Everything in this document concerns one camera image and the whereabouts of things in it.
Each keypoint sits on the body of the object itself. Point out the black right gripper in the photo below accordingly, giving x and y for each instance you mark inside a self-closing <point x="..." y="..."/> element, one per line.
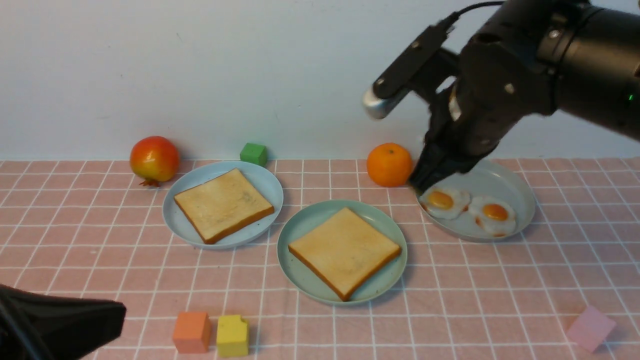
<point x="461" y="133"/>

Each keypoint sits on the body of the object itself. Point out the toast slice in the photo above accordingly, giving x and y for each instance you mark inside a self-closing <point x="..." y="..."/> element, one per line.
<point x="223" y="206"/>
<point x="344" y="251"/>

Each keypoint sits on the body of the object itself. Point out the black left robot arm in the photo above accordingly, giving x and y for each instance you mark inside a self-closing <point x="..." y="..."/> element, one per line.
<point x="45" y="327"/>

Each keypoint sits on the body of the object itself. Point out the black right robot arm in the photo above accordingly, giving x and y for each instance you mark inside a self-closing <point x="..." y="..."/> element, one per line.
<point x="533" y="57"/>

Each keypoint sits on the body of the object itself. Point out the grey plate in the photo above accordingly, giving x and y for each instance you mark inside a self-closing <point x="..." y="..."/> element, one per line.
<point x="487" y="179"/>

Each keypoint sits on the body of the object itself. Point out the left fried egg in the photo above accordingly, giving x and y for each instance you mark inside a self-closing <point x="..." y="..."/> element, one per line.
<point x="445" y="203"/>

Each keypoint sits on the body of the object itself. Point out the fried egg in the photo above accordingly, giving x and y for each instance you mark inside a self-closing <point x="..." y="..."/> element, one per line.
<point x="445" y="203"/>
<point x="494" y="216"/>

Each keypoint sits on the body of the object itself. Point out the orange tangerine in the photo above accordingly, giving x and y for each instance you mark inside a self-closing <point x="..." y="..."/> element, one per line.
<point x="389" y="165"/>

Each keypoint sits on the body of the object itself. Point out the right fried egg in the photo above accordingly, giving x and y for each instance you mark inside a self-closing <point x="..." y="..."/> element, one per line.
<point x="494" y="216"/>

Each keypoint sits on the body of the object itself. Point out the light blue plate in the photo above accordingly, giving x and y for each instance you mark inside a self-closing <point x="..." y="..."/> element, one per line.
<point x="261" y="178"/>

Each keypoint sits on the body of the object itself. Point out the green foam cube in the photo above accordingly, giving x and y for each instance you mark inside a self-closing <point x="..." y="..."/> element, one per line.
<point x="254" y="153"/>

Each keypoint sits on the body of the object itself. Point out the teal green plate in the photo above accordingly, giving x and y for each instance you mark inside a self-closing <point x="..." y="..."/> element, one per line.
<point x="309" y="284"/>

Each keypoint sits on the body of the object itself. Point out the pink foam cube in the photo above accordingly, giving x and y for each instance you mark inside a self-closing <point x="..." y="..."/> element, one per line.
<point x="590" y="329"/>

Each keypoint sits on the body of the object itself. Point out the yellow foam block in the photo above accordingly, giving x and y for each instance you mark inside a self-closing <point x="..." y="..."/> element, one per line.
<point x="232" y="336"/>

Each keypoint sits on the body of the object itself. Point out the red yellow pomegranate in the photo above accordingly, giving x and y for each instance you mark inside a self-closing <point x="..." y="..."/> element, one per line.
<point x="155" y="160"/>

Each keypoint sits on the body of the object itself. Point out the orange foam cube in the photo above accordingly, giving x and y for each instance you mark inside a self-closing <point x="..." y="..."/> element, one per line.
<point x="192" y="332"/>

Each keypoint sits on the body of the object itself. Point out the pink checkered tablecloth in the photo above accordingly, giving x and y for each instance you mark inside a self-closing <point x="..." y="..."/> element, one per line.
<point x="88" y="229"/>

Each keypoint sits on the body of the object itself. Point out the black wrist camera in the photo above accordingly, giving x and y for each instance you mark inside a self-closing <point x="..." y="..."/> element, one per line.
<point x="421" y="68"/>

